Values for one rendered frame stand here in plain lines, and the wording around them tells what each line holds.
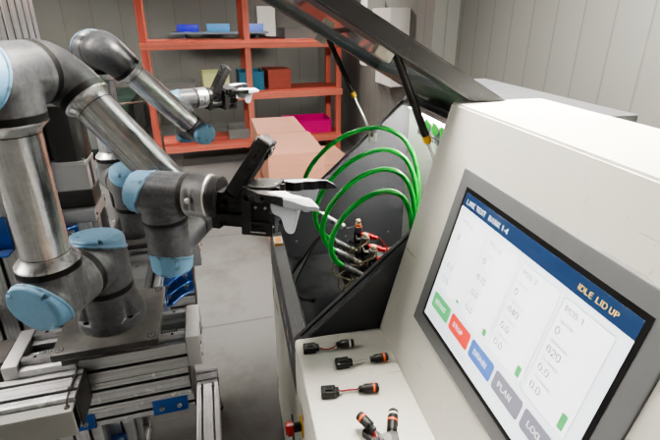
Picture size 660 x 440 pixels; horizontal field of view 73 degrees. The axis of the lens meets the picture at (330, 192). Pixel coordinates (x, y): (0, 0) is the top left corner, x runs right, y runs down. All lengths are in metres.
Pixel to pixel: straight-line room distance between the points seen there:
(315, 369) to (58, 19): 7.55
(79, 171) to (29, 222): 0.37
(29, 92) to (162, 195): 0.28
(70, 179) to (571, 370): 1.16
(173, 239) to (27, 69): 0.37
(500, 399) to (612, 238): 0.31
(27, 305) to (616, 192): 0.99
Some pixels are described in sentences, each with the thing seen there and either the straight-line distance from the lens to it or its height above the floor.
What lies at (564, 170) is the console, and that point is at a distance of 0.72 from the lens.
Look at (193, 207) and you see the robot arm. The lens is 0.76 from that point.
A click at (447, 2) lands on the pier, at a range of 3.80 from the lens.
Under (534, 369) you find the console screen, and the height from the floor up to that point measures 1.26.
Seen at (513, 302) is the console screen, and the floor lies 1.31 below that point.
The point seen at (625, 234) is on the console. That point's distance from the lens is 0.64.
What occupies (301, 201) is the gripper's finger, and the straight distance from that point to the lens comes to 0.65.
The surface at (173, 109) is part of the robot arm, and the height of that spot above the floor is 1.44.
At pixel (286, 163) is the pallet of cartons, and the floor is 0.74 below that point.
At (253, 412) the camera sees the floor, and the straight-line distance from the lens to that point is 2.34.
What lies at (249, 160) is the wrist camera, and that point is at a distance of 0.72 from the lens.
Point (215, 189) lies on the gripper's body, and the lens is 0.75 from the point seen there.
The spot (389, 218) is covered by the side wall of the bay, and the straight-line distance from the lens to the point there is 1.82.
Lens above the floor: 1.72
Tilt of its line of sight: 22 degrees down
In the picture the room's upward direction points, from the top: straight up
